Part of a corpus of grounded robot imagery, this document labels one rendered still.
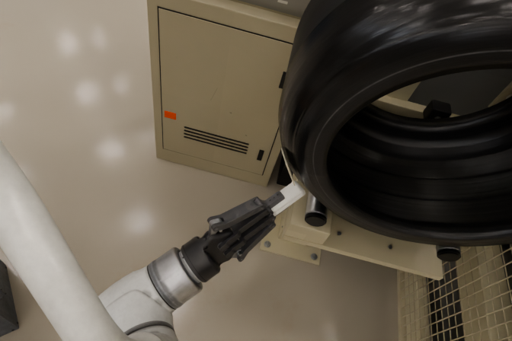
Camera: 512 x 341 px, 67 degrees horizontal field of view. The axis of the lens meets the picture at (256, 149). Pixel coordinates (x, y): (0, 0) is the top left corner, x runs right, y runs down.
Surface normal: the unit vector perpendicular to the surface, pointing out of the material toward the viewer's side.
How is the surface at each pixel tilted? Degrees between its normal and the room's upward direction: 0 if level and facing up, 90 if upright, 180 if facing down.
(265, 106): 90
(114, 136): 0
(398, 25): 59
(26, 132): 0
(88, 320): 33
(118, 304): 28
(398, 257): 0
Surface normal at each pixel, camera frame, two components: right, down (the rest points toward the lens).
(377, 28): -0.61, 0.10
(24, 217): 0.56, -0.25
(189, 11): -0.20, 0.77
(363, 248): 0.17, -0.58
